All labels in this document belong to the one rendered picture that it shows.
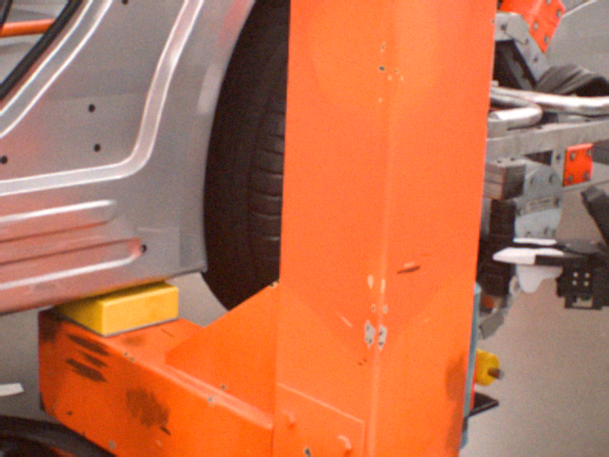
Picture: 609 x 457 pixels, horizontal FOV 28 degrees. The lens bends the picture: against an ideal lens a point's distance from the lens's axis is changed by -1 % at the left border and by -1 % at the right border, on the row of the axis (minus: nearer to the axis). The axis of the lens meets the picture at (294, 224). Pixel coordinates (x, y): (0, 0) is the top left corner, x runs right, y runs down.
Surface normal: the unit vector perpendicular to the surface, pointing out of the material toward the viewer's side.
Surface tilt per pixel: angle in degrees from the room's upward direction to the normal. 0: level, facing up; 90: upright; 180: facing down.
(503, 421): 0
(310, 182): 90
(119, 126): 90
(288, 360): 90
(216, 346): 90
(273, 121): 69
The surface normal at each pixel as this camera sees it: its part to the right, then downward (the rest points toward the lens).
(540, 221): 0.68, 0.22
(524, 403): 0.04, -0.97
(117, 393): -0.73, 0.15
